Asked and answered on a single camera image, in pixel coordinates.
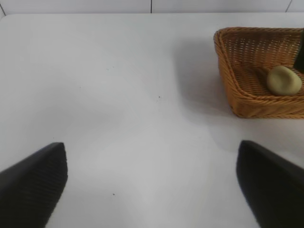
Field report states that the tan woven wicker basket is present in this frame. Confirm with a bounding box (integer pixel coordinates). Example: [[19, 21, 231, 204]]
[[213, 26, 304, 119]]

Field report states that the pale round egg yolk pastry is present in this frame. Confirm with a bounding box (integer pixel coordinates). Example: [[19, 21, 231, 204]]
[[266, 65, 303, 96]]

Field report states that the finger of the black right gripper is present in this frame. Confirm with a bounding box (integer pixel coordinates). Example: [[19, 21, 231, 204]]
[[293, 28, 304, 74]]

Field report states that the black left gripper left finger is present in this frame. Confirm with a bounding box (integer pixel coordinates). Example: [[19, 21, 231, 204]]
[[0, 142, 69, 228]]

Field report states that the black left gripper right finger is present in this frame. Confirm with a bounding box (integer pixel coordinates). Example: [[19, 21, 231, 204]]
[[236, 139, 304, 228]]

